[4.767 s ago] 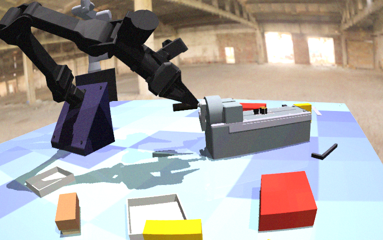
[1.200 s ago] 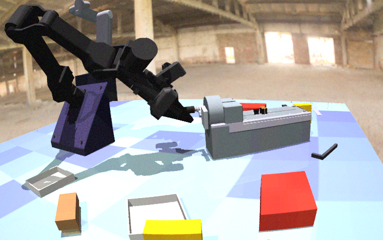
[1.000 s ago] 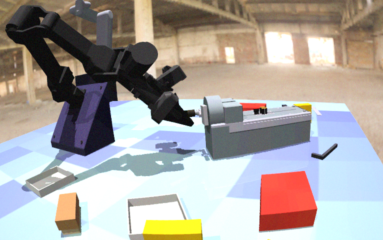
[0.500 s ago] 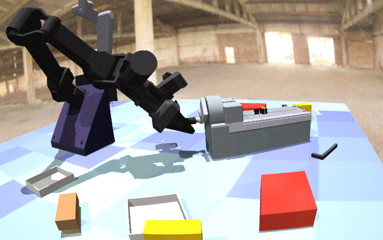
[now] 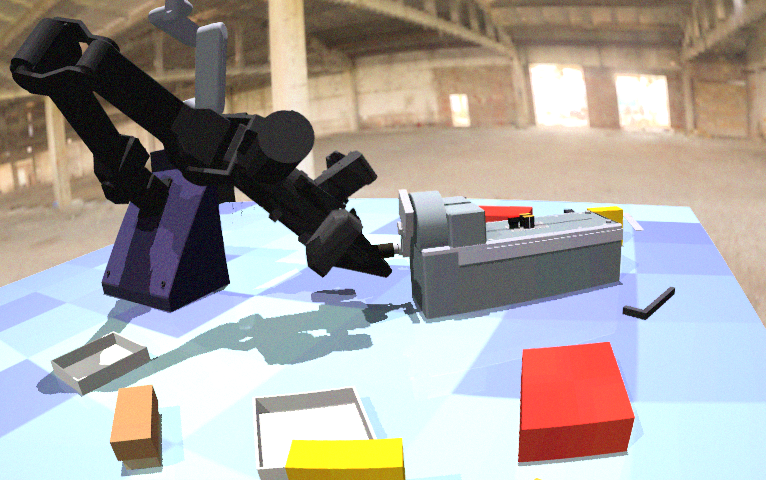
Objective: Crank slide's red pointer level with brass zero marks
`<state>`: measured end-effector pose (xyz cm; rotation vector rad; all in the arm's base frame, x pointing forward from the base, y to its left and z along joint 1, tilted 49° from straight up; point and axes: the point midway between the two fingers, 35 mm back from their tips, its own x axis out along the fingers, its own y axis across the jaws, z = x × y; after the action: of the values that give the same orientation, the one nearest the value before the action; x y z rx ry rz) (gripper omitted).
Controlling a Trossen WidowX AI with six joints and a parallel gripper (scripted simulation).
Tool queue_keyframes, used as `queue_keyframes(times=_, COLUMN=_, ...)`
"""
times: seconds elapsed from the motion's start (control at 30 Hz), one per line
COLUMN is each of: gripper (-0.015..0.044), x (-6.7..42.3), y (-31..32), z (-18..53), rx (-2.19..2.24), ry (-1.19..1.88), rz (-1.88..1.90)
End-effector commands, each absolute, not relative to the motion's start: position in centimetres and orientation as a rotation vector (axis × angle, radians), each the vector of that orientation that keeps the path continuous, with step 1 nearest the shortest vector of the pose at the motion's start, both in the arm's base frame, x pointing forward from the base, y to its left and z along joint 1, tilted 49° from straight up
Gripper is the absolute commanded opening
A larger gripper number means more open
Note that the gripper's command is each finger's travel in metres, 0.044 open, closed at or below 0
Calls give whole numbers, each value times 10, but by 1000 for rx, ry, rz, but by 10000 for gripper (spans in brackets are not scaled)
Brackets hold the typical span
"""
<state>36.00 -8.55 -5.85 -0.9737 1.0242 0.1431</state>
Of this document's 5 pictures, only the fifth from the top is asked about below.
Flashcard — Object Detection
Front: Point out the red block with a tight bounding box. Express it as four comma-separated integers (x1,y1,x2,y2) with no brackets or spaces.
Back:
518,342,635,462
480,205,533,223

